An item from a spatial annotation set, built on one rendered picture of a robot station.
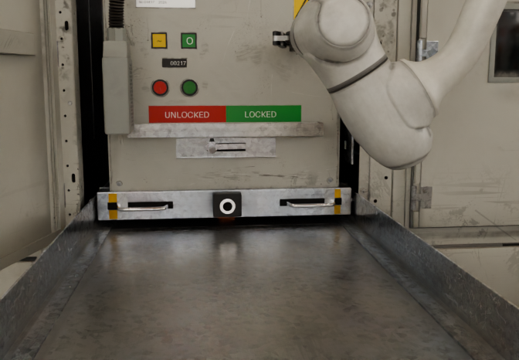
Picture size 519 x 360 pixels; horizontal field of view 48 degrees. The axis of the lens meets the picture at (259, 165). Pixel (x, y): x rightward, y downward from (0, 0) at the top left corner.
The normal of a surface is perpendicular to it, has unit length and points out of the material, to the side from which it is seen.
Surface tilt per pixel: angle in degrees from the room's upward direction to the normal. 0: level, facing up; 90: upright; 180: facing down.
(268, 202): 90
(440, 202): 90
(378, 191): 90
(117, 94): 90
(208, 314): 0
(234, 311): 0
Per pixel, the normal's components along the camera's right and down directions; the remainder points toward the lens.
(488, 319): -1.00, 0.01
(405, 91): 0.11, -0.01
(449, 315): 0.00, -0.99
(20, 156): 0.98, 0.03
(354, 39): 0.11, 0.23
